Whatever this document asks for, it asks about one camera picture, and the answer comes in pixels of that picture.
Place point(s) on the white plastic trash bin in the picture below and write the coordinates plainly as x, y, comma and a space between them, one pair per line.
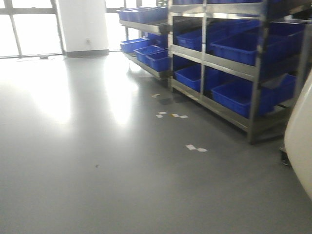
298, 137

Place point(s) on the far steel shelf rack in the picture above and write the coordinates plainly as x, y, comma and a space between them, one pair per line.
149, 50

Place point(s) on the steel shelf rack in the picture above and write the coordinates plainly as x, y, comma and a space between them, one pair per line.
149, 50
235, 57

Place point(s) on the near steel shelf rack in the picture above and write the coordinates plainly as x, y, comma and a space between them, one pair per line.
235, 57

